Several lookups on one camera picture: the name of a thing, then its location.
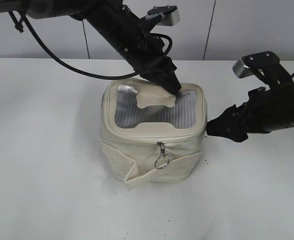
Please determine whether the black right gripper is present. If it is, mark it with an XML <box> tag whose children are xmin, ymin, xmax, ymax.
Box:
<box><xmin>206</xmin><ymin>86</ymin><xmax>294</xmax><ymax>143</ymax></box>

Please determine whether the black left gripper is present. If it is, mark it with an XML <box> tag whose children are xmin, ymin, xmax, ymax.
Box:
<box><xmin>86</xmin><ymin>2</ymin><xmax>181</xmax><ymax>95</ymax></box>

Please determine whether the cream canvas zipper bag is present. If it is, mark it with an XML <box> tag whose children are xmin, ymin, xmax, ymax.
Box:
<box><xmin>100</xmin><ymin>78</ymin><xmax>207</xmax><ymax>189</ymax></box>

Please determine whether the silver ring zipper pull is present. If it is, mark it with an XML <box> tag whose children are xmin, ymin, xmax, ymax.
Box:
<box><xmin>154</xmin><ymin>141</ymin><xmax>171</xmax><ymax>170</ymax></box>

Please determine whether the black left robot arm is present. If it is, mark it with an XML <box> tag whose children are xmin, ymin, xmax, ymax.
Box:
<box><xmin>0</xmin><ymin>0</ymin><xmax>181</xmax><ymax>95</ymax></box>

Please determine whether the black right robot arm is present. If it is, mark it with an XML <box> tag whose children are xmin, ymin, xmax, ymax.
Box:
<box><xmin>206</xmin><ymin>83</ymin><xmax>294</xmax><ymax>143</ymax></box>

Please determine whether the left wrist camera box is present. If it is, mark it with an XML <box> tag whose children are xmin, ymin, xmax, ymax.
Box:
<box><xmin>145</xmin><ymin>5</ymin><xmax>180</xmax><ymax>27</ymax></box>

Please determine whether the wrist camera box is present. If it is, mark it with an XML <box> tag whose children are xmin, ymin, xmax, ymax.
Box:
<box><xmin>145</xmin><ymin>5</ymin><xmax>180</xmax><ymax>27</ymax></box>
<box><xmin>232</xmin><ymin>51</ymin><xmax>294</xmax><ymax>89</ymax></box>

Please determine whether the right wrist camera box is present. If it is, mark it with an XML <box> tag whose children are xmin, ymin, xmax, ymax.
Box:
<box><xmin>232</xmin><ymin>51</ymin><xmax>294</xmax><ymax>89</ymax></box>

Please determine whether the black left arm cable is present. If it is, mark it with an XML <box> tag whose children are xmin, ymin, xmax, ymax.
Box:
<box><xmin>7</xmin><ymin>9</ymin><xmax>173</xmax><ymax>80</ymax></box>

